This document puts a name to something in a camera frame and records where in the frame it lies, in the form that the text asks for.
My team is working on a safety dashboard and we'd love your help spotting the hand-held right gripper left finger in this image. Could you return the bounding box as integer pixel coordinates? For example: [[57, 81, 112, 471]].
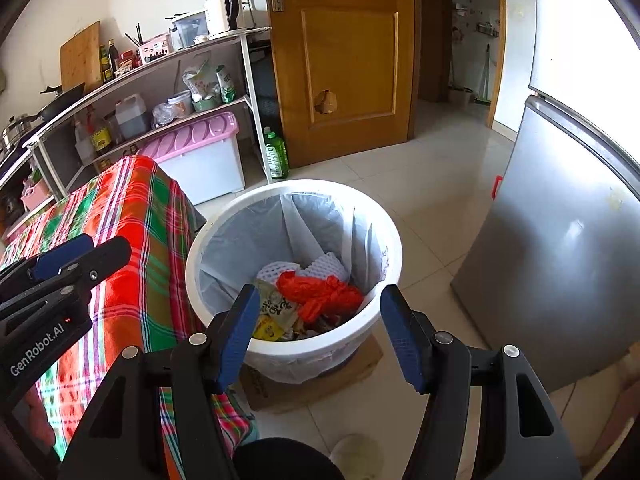
[[57, 284, 262, 480]]

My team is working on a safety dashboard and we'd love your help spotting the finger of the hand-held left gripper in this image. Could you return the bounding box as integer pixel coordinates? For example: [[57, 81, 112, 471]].
[[0, 233, 96, 291], [55, 235, 133, 293]]

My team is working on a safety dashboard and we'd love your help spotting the green plastic bottle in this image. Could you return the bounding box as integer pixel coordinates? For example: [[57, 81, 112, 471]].
[[263, 127, 290, 181]]

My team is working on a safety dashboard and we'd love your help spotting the yellow label bottle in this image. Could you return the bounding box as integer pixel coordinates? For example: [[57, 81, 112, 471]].
[[90, 115, 113, 157]]

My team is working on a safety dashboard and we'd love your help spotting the clear storage box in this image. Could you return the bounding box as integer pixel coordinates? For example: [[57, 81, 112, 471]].
[[170, 10, 208, 51]]

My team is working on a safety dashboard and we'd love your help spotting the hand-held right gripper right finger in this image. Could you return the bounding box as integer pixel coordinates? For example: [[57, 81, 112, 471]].
[[380, 284, 583, 480]]

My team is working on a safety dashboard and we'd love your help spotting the wooden door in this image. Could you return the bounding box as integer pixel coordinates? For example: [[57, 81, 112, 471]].
[[263, 0, 416, 168]]

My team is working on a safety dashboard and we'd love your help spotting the mop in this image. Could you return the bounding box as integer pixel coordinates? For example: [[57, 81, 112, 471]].
[[477, 45, 493, 106]]

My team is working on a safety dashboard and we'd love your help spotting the flat cardboard sheet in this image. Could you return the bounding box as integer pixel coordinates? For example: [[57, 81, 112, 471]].
[[239, 332, 385, 413]]

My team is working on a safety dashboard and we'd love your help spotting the person's dark trouser leg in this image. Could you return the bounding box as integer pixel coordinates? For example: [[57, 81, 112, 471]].
[[232, 437, 346, 480]]

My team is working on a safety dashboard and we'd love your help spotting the large white kitchen shelf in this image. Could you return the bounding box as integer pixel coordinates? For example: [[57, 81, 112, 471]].
[[22, 26, 273, 201]]

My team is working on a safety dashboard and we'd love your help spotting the clear plastic bag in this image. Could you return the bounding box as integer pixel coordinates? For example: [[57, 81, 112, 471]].
[[151, 102, 176, 128]]

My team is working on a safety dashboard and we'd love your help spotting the pink lid storage box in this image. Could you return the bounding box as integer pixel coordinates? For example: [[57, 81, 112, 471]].
[[136, 111, 247, 206]]

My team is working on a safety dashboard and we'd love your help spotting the white plastic tub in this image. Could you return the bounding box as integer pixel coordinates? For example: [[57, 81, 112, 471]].
[[167, 91, 195, 117]]

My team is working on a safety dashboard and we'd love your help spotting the green white packet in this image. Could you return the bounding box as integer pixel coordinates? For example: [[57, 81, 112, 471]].
[[216, 65, 237, 105]]

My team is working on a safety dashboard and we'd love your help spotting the white plastic bottle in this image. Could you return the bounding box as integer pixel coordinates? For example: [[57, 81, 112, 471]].
[[74, 120, 96, 161]]

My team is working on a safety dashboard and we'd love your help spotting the white trash bin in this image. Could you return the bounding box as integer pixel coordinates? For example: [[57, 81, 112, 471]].
[[185, 178, 403, 381]]

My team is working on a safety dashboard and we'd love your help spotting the black frying pan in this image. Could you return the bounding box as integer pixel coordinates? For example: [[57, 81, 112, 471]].
[[37, 82, 87, 123]]

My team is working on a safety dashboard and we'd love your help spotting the pink plastic basket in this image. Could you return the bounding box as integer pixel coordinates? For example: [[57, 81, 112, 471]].
[[20, 180, 51, 211]]

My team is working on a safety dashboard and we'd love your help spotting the white shoe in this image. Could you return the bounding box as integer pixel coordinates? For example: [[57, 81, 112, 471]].
[[330, 434, 386, 480]]

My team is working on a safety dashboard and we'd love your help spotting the printed snack bag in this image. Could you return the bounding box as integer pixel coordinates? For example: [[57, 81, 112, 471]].
[[182, 62, 218, 101]]

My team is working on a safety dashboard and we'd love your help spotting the silver refrigerator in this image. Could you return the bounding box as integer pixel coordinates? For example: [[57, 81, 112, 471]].
[[450, 0, 640, 393]]

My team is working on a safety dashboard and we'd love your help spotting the white electric kettle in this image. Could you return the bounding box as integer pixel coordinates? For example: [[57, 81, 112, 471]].
[[203, 0, 242, 36]]

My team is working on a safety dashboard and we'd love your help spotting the pink chopstick holder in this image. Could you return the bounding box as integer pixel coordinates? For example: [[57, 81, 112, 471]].
[[139, 32, 173, 65]]

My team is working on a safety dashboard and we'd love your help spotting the plaid tablecloth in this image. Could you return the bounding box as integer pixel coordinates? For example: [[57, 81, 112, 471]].
[[0, 155, 258, 466]]

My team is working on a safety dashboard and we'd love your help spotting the translucent plastic jug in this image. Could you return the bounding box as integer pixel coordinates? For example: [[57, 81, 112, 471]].
[[115, 94, 150, 139]]

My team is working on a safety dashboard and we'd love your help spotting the beige paper bag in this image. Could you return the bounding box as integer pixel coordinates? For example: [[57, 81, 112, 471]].
[[252, 280, 301, 326]]

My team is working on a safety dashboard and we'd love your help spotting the grey bin liner bag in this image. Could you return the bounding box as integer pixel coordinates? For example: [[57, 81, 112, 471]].
[[199, 192, 388, 311]]

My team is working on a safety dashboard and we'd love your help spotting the wooden cutting board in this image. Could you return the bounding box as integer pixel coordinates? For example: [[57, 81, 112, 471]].
[[60, 21, 102, 93]]

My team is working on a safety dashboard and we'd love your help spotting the yellow packet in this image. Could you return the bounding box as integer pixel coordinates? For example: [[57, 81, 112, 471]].
[[252, 316, 286, 341]]

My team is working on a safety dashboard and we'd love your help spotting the steel steamer pot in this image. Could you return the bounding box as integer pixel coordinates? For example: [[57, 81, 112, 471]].
[[1, 114, 38, 147]]

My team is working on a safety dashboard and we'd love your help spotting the red plastic bag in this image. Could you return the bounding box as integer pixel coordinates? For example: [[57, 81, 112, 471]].
[[277, 271, 365, 323]]

